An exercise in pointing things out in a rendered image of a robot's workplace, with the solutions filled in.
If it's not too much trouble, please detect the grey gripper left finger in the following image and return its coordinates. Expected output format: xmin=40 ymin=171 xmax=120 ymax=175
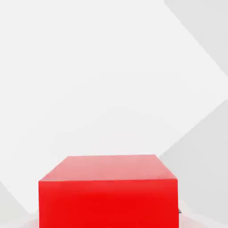
xmin=20 ymin=213 xmax=40 ymax=228

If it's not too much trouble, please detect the small red cube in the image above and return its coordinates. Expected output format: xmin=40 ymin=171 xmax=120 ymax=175
xmin=38 ymin=154 xmax=179 ymax=228

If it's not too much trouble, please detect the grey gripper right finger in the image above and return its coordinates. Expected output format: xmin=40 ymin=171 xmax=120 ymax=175
xmin=178 ymin=199 xmax=204 ymax=228

